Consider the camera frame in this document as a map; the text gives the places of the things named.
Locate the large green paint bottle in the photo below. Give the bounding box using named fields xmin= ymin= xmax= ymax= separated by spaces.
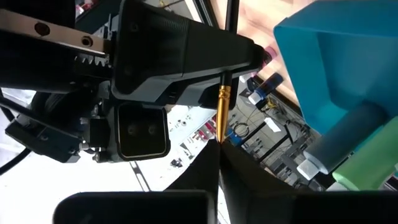
xmin=331 ymin=116 xmax=398 ymax=192

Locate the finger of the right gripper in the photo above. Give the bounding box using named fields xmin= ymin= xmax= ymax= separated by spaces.
xmin=111 ymin=0 xmax=266 ymax=104
xmin=169 ymin=73 xmax=241 ymax=110

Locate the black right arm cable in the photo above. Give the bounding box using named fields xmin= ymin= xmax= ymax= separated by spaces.
xmin=0 ymin=96 xmax=34 ymax=175

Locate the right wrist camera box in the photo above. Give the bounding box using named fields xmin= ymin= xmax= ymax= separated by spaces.
xmin=114 ymin=101 xmax=171 ymax=162

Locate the blue plastic bin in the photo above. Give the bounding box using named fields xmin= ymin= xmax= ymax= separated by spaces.
xmin=272 ymin=0 xmax=398 ymax=135

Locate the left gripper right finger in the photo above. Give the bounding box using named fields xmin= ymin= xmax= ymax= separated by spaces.
xmin=218 ymin=141 xmax=300 ymax=224

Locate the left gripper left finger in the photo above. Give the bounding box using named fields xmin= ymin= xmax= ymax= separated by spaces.
xmin=164 ymin=139 xmax=221 ymax=224

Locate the paintbrush with tan bristles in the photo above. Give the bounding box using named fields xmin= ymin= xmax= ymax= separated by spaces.
xmin=215 ymin=0 xmax=241 ymax=144

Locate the large grey paint bottle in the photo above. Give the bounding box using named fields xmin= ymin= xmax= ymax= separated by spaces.
xmin=296 ymin=102 xmax=391 ymax=181

